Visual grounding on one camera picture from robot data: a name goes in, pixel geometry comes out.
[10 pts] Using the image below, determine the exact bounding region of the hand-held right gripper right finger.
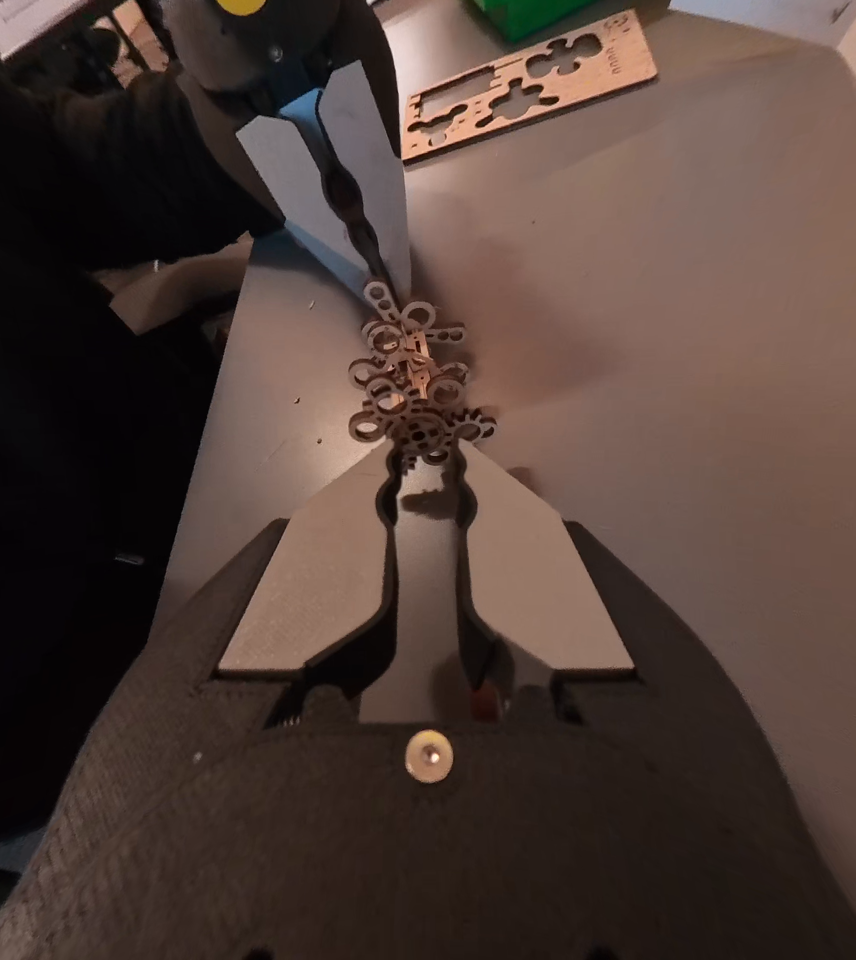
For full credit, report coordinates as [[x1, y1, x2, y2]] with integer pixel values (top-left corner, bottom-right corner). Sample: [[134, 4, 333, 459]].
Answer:
[[456, 444, 637, 681]]

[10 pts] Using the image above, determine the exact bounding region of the black white marker sign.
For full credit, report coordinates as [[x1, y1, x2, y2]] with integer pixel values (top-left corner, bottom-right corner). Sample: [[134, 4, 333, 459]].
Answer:
[[0, 0, 96, 63]]

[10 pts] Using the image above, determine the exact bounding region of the green plastic bin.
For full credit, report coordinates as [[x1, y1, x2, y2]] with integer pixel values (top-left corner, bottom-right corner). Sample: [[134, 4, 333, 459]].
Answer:
[[461, 0, 627, 45]]

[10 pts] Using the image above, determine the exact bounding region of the cut-out plywood part sheet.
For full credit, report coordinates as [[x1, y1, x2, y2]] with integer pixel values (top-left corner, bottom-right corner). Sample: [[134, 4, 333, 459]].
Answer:
[[400, 9, 659, 165]]

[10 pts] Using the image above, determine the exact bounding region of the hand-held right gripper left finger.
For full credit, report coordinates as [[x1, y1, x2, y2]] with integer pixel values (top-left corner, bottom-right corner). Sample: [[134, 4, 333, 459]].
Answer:
[[216, 442, 403, 680]]

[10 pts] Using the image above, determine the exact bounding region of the wooden gear model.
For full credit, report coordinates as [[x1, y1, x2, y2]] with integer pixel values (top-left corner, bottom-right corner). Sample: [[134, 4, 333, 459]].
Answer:
[[347, 279, 498, 470]]

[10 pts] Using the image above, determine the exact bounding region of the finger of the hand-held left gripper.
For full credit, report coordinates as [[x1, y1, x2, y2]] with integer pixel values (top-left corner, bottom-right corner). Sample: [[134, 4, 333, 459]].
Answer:
[[236, 112, 389, 303], [319, 60, 415, 297]]

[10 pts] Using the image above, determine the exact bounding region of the person's left forearm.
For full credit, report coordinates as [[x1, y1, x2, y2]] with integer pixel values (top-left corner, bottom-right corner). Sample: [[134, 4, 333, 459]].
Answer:
[[0, 45, 286, 273]]

